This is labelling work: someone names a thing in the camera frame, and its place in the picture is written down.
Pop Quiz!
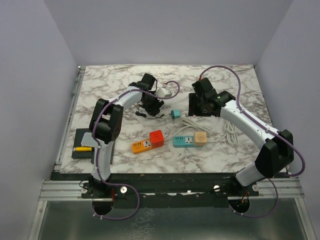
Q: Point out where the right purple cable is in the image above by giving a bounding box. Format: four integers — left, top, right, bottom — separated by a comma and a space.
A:
198, 65, 307, 218

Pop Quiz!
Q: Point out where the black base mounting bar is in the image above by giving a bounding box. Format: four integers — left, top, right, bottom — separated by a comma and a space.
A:
50, 172, 259, 209

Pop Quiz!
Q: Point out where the small teal plug adapter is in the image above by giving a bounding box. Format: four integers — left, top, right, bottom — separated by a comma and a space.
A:
170, 109, 181, 119

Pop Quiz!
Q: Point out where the teal power strip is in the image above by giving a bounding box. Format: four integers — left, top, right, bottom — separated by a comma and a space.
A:
172, 135, 196, 148

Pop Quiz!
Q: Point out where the orange power strip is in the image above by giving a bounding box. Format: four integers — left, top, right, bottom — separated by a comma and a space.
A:
131, 138, 153, 155

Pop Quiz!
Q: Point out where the red cube socket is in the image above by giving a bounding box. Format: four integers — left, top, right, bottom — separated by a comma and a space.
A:
149, 130, 165, 148

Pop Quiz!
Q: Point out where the black charger with cable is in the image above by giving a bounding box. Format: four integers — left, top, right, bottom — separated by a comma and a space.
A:
135, 104, 164, 120

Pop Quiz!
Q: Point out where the aluminium frame rail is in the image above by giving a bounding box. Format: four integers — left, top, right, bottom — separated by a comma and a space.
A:
39, 180, 84, 201

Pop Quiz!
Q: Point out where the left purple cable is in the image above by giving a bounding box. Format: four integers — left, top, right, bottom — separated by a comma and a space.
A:
91, 80, 181, 221

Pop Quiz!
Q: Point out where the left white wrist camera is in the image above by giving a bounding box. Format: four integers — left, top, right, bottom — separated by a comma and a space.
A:
155, 87, 173, 99

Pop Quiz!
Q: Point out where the white orange-strip cord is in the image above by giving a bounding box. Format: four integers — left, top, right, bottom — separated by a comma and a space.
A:
163, 117, 212, 142

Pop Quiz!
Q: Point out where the purple cable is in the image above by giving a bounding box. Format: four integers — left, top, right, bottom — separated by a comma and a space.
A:
198, 65, 307, 218
91, 80, 181, 221

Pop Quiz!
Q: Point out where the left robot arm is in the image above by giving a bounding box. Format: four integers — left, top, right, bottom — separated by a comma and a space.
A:
82, 73, 164, 198

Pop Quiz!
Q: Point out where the beige cube socket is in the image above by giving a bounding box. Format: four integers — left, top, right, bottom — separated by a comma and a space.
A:
193, 131, 207, 147

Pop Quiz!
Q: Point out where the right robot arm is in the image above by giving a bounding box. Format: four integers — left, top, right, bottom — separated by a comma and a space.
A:
188, 77, 294, 196

